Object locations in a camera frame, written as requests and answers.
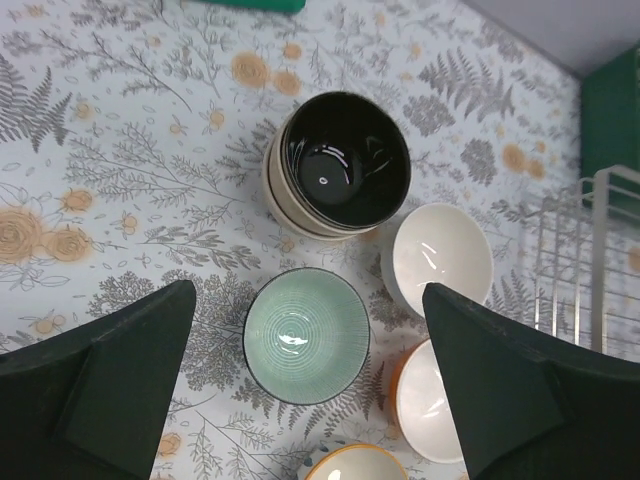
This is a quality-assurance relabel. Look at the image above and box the metal wire dish rack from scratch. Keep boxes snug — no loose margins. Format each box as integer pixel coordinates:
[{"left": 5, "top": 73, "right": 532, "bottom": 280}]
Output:
[{"left": 527, "top": 165, "right": 639, "bottom": 362}]

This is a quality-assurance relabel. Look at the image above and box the grey white gradient bowl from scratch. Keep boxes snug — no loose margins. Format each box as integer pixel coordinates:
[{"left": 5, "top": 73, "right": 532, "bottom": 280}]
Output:
[{"left": 380, "top": 203, "right": 494, "bottom": 317}]

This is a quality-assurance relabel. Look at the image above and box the orange bowl black inside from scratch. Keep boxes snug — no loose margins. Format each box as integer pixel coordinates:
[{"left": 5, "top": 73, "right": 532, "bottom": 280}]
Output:
[{"left": 389, "top": 340, "right": 463, "bottom": 464}]

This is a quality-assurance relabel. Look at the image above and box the pale green ribbed bowl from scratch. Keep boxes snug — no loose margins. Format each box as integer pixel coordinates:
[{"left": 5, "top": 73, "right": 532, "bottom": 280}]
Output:
[{"left": 243, "top": 267, "right": 371, "bottom": 406}]

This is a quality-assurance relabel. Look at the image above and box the floral patterned table mat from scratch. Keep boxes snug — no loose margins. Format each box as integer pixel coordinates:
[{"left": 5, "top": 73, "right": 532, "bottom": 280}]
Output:
[{"left": 0, "top": 0, "right": 640, "bottom": 480}]

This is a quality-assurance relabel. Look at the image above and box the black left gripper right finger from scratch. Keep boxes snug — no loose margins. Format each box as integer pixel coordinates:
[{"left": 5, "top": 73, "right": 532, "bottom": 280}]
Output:
[{"left": 422, "top": 283, "right": 639, "bottom": 479}]

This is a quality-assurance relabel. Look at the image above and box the black glossy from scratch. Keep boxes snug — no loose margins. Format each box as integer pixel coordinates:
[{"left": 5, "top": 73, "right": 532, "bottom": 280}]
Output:
[{"left": 280, "top": 91, "right": 411, "bottom": 230}]

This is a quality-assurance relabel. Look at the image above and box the beige floral bowl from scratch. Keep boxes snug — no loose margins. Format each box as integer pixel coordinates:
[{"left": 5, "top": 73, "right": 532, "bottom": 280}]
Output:
[
  {"left": 268, "top": 115, "right": 375, "bottom": 237},
  {"left": 262, "top": 142, "right": 352, "bottom": 242}
]

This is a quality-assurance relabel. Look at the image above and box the green folded cloth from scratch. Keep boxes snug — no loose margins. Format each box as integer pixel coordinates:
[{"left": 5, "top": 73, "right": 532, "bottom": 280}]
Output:
[{"left": 204, "top": 0, "right": 306, "bottom": 14}]

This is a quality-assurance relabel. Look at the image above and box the green compartment organizer tray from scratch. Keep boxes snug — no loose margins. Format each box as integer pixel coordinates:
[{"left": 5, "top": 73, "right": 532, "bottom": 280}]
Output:
[{"left": 580, "top": 45, "right": 639, "bottom": 194}]

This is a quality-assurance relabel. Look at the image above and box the white bowl blue leaf pattern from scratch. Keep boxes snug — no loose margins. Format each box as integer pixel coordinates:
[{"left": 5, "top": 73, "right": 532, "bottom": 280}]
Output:
[{"left": 294, "top": 442, "right": 408, "bottom": 480}]

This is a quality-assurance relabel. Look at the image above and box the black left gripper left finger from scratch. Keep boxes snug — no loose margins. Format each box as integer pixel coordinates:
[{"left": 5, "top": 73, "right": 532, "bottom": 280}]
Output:
[{"left": 1, "top": 280, "right": 196, "bottom": 479}]

